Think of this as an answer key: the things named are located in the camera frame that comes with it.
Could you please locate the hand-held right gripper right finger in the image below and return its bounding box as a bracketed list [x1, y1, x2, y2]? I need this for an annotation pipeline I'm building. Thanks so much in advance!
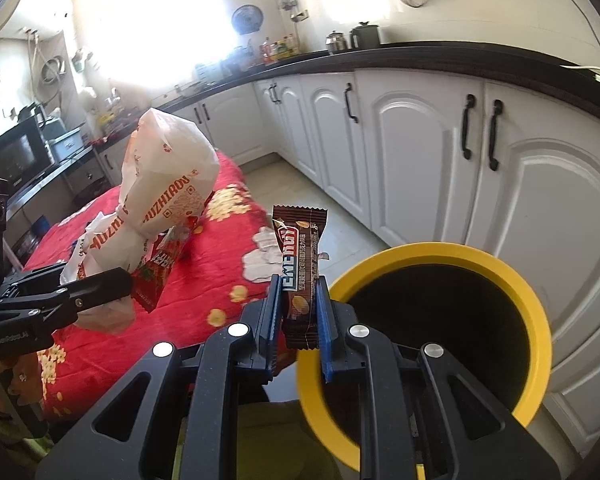
[315, 277, 578, 480]

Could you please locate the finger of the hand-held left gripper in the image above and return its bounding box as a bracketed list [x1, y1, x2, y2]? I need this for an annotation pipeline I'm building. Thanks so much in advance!
[0, 261, 69, 300]
[54, 267, 134, 314]

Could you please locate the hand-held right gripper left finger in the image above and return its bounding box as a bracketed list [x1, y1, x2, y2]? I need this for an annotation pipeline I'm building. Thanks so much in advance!
[35, 287, 286, 480]

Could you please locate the red snack packet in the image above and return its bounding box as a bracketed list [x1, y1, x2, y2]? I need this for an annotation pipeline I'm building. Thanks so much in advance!
[130, 225, 195, 314]

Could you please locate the brown snack bar wrapper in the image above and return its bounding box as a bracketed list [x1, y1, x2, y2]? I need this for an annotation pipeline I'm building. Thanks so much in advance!
[271, 205, 328, 351]

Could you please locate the white printed plastic bag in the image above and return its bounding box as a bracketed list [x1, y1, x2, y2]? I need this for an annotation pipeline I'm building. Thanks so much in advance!
[60, 107, 221, 336]

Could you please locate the yellow-rimmed black trash bin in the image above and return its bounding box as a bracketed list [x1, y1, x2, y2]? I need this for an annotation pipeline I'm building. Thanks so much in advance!
[295, 242, 551, 480]

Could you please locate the red floral blanket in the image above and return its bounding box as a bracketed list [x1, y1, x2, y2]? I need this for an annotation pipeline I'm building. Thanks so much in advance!
[22, 147, 326, 421]

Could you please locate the black microwave oven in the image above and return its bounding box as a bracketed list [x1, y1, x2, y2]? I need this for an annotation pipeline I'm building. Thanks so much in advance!
[0, 125, 56, 196]

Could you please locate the grey storage box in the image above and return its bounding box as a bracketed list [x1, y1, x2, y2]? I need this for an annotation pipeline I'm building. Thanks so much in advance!
[47, 127, 86, 161]

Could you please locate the white water heater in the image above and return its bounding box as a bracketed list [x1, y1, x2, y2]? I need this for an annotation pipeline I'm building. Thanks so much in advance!
[0, 0, 73, 41]

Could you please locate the bright kitchen window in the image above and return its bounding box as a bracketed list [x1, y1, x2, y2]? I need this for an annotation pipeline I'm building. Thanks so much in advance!
[95, 0, 241, 76]

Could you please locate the group of condiment bottles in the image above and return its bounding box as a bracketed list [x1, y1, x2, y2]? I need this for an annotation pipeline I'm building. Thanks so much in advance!
[260, 32, 301, 63]

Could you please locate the small steel pot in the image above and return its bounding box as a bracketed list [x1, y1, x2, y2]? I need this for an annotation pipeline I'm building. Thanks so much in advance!
[326, 30, 350, 56]

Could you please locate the black kitchen countertop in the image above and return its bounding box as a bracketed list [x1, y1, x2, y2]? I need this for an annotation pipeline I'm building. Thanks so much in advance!
[87, 42, 600, 126]

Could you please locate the dark green pot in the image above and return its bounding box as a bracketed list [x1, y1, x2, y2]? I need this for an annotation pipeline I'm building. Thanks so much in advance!
[350, 21, 381, 51]

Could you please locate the blue round wall plate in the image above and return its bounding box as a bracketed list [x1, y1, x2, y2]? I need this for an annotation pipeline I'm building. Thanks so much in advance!
[231, 4, 266, 36]

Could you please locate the hanging wall rack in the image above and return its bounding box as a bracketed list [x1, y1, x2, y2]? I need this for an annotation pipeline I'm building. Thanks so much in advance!
[279, 0, 311, 23]

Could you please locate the black power cable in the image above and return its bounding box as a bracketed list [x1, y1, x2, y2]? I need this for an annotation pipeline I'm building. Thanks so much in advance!
[554, 0, 600, 75]

